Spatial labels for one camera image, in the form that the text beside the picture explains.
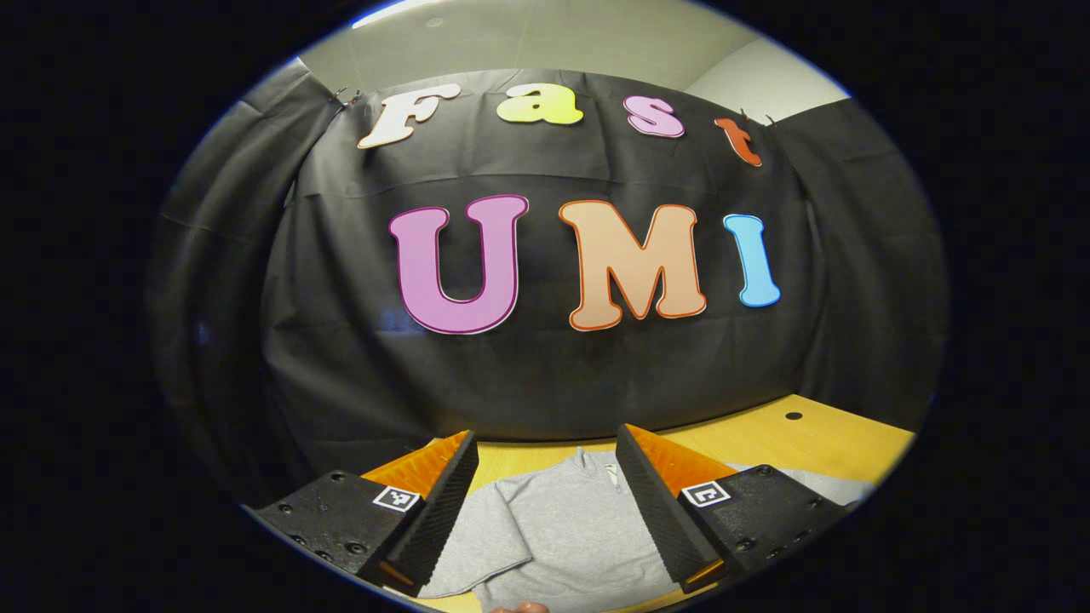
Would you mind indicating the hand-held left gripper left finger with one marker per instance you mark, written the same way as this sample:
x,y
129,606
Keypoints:
x,y
438,519

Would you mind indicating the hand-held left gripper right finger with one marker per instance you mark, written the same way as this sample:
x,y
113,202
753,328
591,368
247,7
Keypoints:
x,y
660,519

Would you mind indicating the grey sweatshirt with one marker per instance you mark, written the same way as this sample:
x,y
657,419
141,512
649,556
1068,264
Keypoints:
x,y
562,528

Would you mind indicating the black backdrop cloth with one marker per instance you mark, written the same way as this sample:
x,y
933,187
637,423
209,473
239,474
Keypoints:
x,y
553,383

